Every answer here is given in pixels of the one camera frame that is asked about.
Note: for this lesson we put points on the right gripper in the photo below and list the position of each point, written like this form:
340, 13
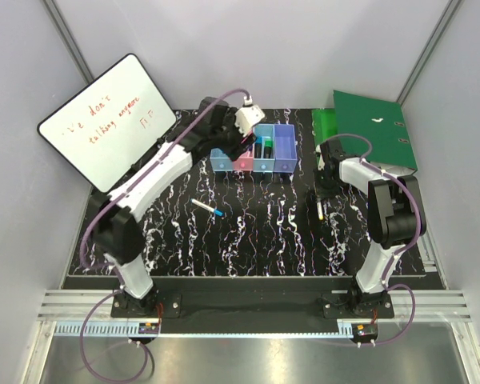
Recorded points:
323, 194

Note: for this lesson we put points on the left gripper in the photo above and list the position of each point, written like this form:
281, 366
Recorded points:
240, 145

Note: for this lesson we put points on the yellow white marker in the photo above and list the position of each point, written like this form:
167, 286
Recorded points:
320, 210

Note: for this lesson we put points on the black marker blue cap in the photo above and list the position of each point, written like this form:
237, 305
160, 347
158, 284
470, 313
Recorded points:
258, 147

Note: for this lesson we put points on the light blue storage bin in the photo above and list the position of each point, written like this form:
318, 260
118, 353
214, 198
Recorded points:
264, 165

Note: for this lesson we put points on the green black highlighter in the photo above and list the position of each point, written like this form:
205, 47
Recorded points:
268, 148

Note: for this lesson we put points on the purple storage bin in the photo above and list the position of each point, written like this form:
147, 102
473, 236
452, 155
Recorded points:
285, 150

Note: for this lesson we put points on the white marker blue cap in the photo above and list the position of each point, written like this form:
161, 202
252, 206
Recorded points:
207, 207

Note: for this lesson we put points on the green lever arch binder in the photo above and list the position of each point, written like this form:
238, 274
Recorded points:
380, 122

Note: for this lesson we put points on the pink storage bin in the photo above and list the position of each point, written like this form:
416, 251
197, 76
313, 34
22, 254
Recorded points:
245, 162

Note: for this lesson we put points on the light blue end bin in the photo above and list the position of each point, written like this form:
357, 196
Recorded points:
220, 162

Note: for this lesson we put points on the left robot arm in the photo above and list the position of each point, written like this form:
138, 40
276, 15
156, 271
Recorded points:
116, 229

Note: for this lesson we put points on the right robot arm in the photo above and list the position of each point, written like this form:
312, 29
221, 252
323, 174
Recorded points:
395, 218

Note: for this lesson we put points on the translucent green plastic folder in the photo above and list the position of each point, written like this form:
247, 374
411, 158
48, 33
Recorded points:
324, 126

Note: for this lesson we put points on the black marble pattern mat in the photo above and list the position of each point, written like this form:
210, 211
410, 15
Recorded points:
270, 225

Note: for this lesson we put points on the white dry-erase board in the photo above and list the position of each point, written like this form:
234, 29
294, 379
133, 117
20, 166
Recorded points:
109, 125

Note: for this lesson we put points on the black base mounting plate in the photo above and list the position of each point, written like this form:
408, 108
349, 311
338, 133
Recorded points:
248, 305

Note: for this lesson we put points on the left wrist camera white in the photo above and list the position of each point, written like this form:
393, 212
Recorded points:
247, 117

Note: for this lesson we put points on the aluminium rail frame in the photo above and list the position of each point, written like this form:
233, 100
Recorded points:
428, 333

